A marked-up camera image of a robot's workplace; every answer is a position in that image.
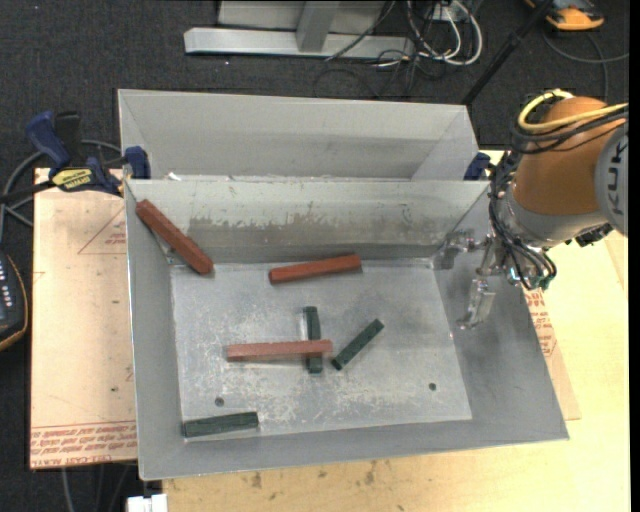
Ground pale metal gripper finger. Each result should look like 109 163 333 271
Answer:
435 229 475 272
455 277 497 332

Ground dark green flat block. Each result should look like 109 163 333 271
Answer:
180 411 260 439
330 318 386 372
302 305 324 375

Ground red-brown flat block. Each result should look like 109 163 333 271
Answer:
268 253 363 286
134 198 215 276
224 338 334 363

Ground grey metal bin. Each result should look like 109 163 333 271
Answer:
117 88 570 482

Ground brown cardboard board red print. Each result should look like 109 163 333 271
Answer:
28 167 582 471

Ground black cylinder on white bracket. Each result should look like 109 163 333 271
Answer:
573 223 615 249

